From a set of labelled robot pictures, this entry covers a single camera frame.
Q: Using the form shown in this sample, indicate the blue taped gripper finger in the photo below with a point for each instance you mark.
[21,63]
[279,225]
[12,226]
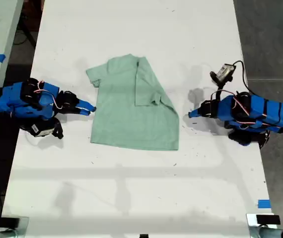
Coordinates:
[87,105]
[195,111]
[195,116]
[83,112]

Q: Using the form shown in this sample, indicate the pale green T-shirt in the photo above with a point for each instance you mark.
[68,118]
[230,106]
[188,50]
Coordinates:
[131,116]

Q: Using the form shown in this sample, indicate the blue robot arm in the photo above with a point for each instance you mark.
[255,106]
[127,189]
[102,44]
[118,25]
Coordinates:
[20,99]
[260,114]

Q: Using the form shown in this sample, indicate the short blue tape piece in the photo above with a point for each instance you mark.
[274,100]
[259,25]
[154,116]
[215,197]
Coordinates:
[264,204]

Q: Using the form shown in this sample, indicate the silver metal clamp plate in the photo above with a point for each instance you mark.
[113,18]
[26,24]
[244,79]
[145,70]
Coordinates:
[24,226]
[252,223]

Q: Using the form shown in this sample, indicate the small black box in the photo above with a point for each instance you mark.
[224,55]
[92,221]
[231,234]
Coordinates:
[268,219]
[8,221]

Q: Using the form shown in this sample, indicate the small black clip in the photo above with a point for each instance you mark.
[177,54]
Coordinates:
[144,235]

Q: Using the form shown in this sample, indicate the black camera box with label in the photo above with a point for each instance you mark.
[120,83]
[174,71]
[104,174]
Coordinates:
[41,129]

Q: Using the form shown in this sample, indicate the black and grey camera box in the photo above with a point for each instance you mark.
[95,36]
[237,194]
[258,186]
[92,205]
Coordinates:
[224,73]

